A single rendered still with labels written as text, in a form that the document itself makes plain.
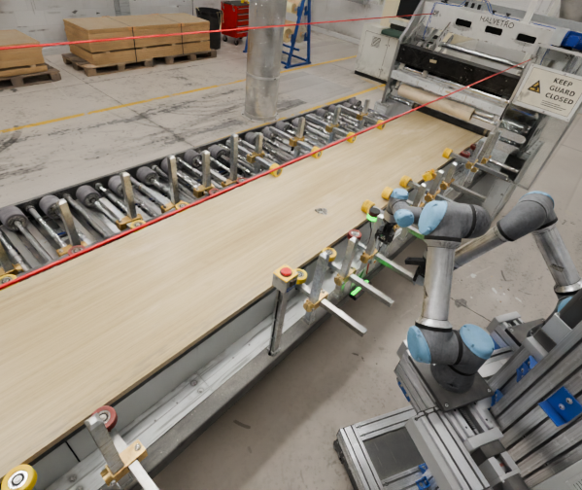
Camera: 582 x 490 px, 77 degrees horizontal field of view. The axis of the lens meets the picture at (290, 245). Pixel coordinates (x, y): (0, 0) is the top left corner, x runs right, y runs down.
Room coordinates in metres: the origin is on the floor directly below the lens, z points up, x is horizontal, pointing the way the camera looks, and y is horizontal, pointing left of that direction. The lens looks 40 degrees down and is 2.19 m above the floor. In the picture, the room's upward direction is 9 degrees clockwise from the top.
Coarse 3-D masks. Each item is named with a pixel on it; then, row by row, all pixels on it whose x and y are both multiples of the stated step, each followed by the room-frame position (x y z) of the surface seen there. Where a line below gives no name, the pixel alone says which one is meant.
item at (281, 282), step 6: (276, 270) 0.98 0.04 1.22; (294, 270) 1.00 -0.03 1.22; (276, 276) 0.96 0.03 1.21; (282, 276) 0.96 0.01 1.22; (288, 276) 0.96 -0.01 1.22; (294, 276) 0.97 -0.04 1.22; (276, 282) 0.96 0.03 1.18; (282, 282) 0.94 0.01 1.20; (288, 282) 0.94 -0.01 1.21; (282, 288) 0.94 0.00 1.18; (288, 288) 0.94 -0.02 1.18
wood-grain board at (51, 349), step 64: (384, 128) 3.38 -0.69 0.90; (448, 128) 3.65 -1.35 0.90; (256, 192) 1.97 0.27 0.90; (320, 192) 2.09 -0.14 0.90; (128, 256) 1.24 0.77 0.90; (192, 256) 1.31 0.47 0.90; (256, 256) 1.38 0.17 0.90; (0, 320) 0.79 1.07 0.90; (64, 320) 0.83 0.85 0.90; (128, 320) 0.88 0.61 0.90; (192, 320) 0.93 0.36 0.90; (0, 384) 0.54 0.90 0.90; (64, 384) 0.58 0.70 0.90; (128, 384) 0.62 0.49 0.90; (0, 448) 0.36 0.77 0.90
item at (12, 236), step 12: (228, 156) 2.70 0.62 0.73; (288, 156) 2.85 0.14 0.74; (252, 168) 2.54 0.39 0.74; (264, 168) 2.59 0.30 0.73; (72, 216) 1.64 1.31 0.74; (96, 216) 1.68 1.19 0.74; (0, 228) 1.45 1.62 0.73; (36, 228) 1.49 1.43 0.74; (84, 228) 1.55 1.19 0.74; (108, 228) 1.58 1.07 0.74; (12, 240) 1.37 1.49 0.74; (36, 240) 1.40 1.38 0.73; (96, 240) 1.47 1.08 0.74; (24, 252) 1.30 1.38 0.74; (48, 252) 1.32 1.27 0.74; (36, 264) 1.23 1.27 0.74
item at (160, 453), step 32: (448, 192) 2.75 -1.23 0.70; (384, 256) 1.77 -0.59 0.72; (352, 288) 1.46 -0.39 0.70; (320, 320) 1.21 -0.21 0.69; (288, 352) 1.01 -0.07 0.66; (224, 384) 0.78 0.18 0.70; (256, 384) 0.84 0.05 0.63; (192, 416) 0.63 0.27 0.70; (160, 448) 0.50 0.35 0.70; (128, 480) 0.38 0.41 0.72
